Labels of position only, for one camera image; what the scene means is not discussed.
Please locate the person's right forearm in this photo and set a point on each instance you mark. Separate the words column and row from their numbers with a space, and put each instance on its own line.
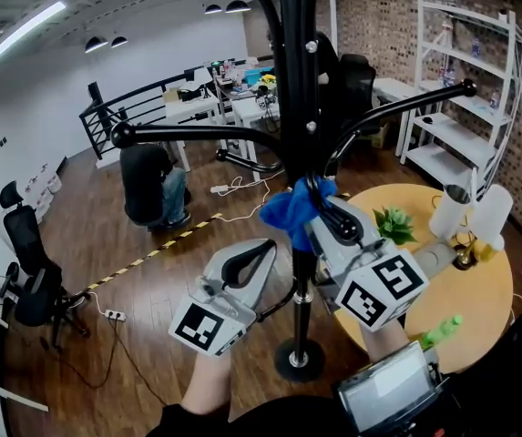
column 383, row 342

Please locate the green plastic bottle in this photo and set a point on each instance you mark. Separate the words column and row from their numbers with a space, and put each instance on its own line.
column 443, row 330

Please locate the white electric kettle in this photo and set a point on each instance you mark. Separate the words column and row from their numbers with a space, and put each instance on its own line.
column 447, row 214

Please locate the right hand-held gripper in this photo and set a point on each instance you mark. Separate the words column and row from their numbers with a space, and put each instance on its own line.
column 379, row 289

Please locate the grey metal box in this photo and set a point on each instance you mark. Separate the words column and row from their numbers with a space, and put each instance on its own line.
column 436, row 262

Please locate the blue plastic box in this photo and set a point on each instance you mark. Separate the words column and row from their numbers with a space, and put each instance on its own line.
column 252, row 77

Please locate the person's left forearm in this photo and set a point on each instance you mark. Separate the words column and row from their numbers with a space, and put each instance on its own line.
column 206, row 385

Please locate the black pendant lamp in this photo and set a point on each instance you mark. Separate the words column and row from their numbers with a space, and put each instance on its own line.
column 95, row 45
column 213, row 9
column 238, row 7
column 119, row 42

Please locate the black chest-mounted screen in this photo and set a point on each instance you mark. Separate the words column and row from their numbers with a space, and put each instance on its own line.
column 388, row 394

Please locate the yellow drink cup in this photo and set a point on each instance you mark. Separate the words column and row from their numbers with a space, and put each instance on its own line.
column 490, row 249

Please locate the black stair railing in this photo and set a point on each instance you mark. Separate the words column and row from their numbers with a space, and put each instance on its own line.
column 95, row 96

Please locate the small white square table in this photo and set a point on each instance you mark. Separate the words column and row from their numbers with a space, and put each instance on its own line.
column 395, row 89

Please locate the green potted plant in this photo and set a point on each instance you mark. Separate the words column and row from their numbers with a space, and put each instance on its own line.
column 397, row 226

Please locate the yellow flower bunch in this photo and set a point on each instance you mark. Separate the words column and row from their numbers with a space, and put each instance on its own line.
column 268, row 79

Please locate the black coat rack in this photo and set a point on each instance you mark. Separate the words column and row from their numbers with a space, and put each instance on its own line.
column 297, row 107

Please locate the white spray bottle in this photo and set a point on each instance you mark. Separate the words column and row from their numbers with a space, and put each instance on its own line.
column 446, row 28

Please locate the white metal shelving unit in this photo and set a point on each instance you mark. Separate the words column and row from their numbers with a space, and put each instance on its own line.
column 456, row 130

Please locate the white shade table lamp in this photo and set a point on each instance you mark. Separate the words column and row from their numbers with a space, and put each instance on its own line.
column 493, row 212

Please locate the yellow black striped floor tape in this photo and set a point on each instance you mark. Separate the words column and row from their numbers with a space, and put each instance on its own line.
column 151, row 252

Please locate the round wooden table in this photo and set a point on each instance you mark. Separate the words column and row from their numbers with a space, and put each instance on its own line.
column 470, row 289

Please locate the blue cloth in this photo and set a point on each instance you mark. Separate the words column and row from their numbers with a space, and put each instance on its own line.
column 288, row 212

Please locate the white desk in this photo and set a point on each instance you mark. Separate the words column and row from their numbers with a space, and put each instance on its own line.
column 187, row 109
column 251, row 107

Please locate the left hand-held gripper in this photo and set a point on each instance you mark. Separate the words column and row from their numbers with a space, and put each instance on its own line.
column 206, row 326

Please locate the cardboard box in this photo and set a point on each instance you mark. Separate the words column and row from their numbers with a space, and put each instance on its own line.
column 381, row 135

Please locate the clear water bottle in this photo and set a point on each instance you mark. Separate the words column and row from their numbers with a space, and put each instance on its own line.
column 494, row 100
column 475, row 47
column 448, row 76

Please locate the ceiling tube light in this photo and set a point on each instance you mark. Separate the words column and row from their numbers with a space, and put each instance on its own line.
column 23, row 32

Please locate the black office chair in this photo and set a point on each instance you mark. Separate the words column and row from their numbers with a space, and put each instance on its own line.
column 358, row 80
column 28, row 253

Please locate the stack of white boxes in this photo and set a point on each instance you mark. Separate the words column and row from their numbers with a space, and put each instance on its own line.
column 44, row 194

